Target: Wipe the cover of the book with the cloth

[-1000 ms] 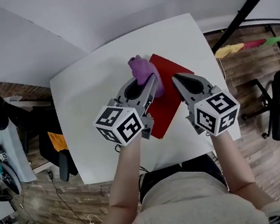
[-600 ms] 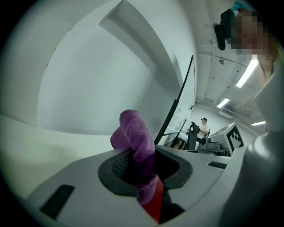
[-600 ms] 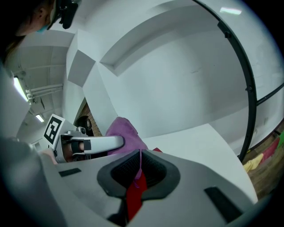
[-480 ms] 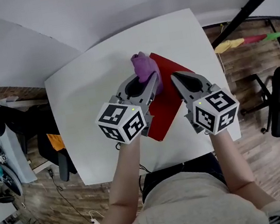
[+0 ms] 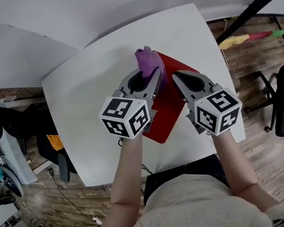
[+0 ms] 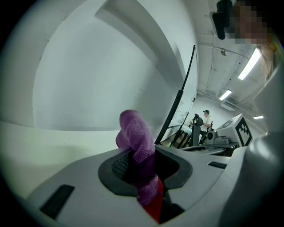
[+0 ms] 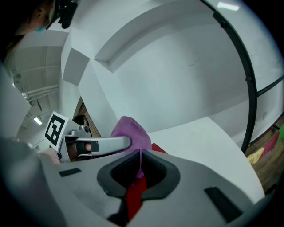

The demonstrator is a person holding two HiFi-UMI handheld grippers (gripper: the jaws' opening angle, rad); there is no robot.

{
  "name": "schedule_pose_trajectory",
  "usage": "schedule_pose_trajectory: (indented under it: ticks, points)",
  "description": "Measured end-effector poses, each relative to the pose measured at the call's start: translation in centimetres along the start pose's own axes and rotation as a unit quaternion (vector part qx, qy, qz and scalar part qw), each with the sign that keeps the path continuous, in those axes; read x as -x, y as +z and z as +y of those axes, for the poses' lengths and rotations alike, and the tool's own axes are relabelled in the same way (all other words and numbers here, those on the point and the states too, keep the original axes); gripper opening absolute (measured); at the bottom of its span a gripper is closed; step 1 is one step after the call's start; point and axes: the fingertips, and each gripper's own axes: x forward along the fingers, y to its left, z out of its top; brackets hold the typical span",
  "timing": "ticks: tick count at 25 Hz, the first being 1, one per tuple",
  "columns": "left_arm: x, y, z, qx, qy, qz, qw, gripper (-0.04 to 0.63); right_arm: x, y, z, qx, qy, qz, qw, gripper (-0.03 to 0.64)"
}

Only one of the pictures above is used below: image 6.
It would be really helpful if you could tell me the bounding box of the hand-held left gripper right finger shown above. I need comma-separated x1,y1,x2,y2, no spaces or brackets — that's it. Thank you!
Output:
155,145,232,223

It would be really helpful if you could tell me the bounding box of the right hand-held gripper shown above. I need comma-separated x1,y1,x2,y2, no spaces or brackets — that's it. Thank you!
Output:
178,113,253,156

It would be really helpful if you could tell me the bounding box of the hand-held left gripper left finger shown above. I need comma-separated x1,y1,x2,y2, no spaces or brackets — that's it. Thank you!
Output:
26,149,159,227

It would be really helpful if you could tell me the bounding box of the red book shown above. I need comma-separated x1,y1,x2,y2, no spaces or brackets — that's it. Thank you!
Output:
142,177,165,223

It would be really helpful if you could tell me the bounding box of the purple cloth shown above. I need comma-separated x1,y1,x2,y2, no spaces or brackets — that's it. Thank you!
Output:
115,109,159,206

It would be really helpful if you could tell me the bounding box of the black mesh office chair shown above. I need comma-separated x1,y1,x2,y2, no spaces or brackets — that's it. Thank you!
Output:
191,113,204,147

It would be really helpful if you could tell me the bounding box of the white air conditioner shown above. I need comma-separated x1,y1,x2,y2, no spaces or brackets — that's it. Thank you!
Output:
221,101,239,110

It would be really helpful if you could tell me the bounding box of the black gas strut rod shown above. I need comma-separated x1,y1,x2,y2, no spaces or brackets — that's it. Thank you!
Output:
154,45,198,147

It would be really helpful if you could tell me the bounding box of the person's head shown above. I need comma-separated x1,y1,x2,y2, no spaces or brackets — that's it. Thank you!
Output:
230,0,276,45

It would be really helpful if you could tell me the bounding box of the black head-worn camera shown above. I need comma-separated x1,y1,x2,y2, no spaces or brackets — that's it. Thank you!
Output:
209,0,233,40

